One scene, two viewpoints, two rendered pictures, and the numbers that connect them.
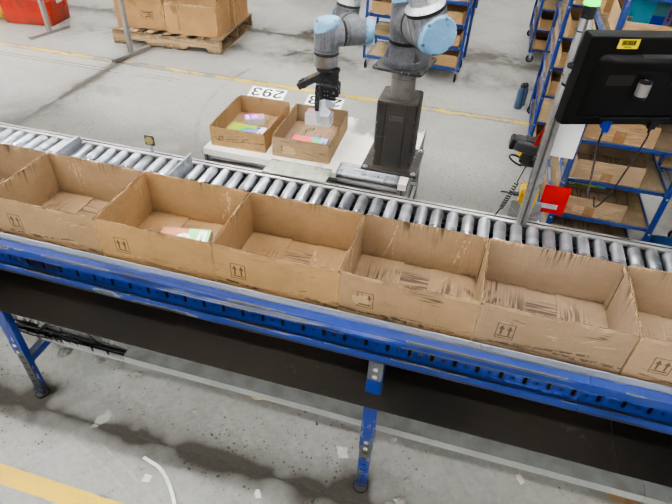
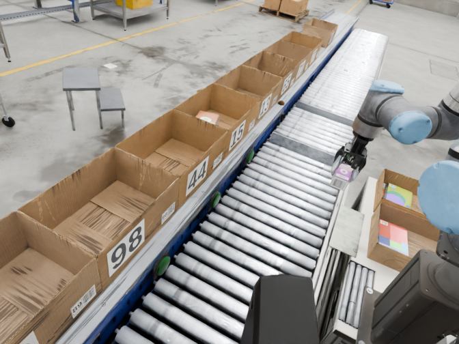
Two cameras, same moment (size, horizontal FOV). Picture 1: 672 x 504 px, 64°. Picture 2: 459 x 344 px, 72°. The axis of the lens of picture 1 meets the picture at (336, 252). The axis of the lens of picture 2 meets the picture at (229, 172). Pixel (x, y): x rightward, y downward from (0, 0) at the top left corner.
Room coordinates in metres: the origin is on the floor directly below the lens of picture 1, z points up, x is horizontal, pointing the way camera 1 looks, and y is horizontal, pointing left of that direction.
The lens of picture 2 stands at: (1.61, -0.89, 1.78)
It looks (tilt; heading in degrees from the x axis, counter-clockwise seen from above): 39 degrees down; 95
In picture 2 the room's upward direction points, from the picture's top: 12 degrees clockwise
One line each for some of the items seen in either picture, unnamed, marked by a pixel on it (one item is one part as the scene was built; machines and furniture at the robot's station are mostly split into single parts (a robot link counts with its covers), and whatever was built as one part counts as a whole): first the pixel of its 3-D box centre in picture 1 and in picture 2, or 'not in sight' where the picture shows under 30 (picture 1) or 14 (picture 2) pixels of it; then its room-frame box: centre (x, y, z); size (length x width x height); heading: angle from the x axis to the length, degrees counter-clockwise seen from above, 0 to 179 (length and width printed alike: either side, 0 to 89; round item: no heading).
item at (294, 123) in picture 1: (311, 132); (417, 246); (2.40, 0.15, 0.80); 0.38 x 0.28 x 0.10; 167
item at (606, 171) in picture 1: (603, 152); not in sight; (2.35, -1.28, 0.79); 0.40 x 0.30 x 0.10; 167
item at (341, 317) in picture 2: (366, 178); (347, 289); (2.09, -0.12, 0.74); 0.28 x 0.02 x 0.02; 75
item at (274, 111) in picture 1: (251, 122); (416, 203); (2.47, 0.45, 0.80); 0.38 x 0.28 x 0.10; 167
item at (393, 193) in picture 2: (245, 132); (397, 197); (2.38, 0.47, 0.79); 0.19 x 0.14 x 0.02; 74
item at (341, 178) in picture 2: (319, 117); (341, 176); (1.94, 0.09, 1.10); 0.10 x 0.06 x 0.05; 76
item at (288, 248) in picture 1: (291, 249); (175, 154); (1.29, 0.14, 0.96); 0.39 x 0.29 x 0.17; 76
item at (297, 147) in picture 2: (166, 187); (306, 151); (1.91, 0.74, 0.76); 0.46 x 0.01 x 0.09; 166
